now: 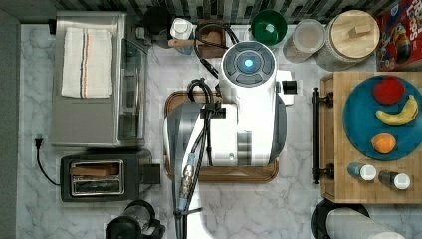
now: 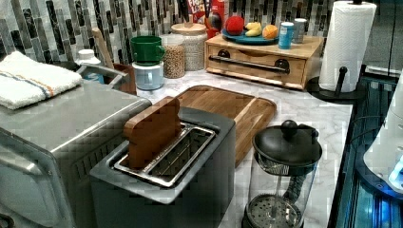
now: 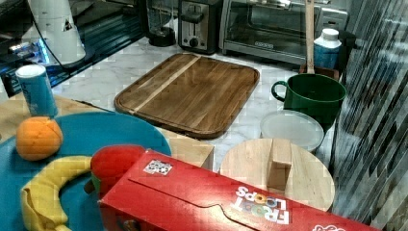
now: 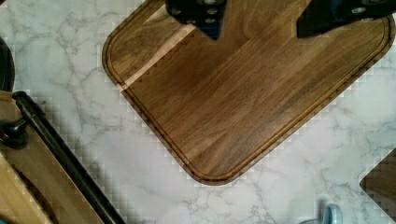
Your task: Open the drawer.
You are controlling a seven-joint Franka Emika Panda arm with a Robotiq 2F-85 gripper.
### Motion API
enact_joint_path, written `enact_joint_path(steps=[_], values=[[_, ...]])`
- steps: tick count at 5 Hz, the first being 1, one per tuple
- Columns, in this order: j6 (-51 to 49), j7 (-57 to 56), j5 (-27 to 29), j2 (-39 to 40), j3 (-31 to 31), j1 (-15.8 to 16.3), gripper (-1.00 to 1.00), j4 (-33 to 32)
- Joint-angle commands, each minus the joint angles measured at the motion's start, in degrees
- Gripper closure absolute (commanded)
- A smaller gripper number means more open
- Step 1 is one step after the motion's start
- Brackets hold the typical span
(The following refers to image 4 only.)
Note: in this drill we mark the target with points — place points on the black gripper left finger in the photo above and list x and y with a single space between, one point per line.
206 15

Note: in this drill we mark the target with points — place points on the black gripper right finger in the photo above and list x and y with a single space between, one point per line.
322 16

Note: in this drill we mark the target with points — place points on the wooden cutting board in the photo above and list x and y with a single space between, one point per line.
220 105

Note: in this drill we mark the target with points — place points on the round wooden lid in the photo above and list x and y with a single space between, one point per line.
380 184

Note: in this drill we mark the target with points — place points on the light blue cup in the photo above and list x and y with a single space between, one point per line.
332 215

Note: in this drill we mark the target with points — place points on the black round object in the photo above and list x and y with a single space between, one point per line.
7 68

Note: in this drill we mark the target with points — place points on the black drawer handle bar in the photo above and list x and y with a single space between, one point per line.
19 105

